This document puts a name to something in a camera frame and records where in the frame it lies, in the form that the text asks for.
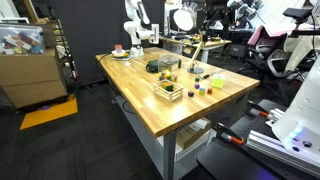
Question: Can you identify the dark green zipper pouch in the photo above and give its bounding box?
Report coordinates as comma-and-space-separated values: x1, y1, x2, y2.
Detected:
146, 59, 159, 73

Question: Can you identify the cardboard box under table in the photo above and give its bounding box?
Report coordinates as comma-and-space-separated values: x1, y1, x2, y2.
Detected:
176, 118, 211, 149

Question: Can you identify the blue orange small cube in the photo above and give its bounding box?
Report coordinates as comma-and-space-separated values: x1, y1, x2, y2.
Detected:
199, 88, 205, 96

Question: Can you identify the black perforated breadboard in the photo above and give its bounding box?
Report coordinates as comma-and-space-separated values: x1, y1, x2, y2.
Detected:
197, 109, 319, 180

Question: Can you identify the aluminium extrusion rail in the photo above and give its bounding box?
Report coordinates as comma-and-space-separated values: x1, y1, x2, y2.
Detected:
246, 128, 320, 178

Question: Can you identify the clear plastic jar with blocks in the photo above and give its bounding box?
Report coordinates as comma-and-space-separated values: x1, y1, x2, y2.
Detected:
158, 54, 179, 82

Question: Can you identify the orange floor mat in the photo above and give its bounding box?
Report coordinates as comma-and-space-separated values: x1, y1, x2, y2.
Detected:
20, 94, 78, 130

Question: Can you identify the dark purple small cube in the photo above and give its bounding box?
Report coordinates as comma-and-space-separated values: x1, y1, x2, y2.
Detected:
188, 91, 194, 97

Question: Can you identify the large white-edged Rubik's cube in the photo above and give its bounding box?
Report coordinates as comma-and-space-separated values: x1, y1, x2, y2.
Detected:
211, 74, 225, 88

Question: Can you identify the orange black clamp near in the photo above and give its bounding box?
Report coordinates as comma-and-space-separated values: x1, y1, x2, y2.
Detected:
214, 122, 244, 145

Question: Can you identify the grey mesh office chair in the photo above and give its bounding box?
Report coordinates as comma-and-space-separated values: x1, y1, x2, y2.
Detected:
238, 26, 312, 97

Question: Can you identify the clear bin of toys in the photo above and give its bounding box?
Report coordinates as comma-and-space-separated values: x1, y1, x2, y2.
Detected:
0, 24, 46, 55

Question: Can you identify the brown cardboard box stack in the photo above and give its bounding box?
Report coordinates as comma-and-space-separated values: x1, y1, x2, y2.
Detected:
0, 49, 67, 108

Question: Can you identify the small dark Rubik's cube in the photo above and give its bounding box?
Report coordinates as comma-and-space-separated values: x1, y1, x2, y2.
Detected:
161, 82, 173, 92

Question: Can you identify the violet small cube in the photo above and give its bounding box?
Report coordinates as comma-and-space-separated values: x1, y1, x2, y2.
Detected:
194, 83, 200, 89

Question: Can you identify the orange black clamp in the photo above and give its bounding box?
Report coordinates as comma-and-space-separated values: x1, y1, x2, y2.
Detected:
247, 100, 269, 117
214, 122, 244, 145

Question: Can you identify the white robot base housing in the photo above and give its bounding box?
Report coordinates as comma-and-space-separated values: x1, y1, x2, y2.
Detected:
272, 57, 320, 166

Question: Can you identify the red small cube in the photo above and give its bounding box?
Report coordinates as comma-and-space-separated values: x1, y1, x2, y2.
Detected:
207, 88, 213, 94

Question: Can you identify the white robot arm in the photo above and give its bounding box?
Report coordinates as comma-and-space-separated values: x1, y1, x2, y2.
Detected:
123, 0, 159, 57

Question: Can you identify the wooden slat box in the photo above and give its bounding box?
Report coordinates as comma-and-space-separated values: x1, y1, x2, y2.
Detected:
153, 79, 183, 102

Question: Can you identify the orange black clamp far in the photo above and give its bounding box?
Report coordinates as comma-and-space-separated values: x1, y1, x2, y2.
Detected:
247, 100, 269, 117

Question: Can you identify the pink cup on plates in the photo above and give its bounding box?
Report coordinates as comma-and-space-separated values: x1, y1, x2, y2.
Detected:
111, 44, 132, 61

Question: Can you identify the grey cable with black plug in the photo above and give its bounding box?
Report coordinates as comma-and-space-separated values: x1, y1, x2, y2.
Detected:
202, 68, 228, 80

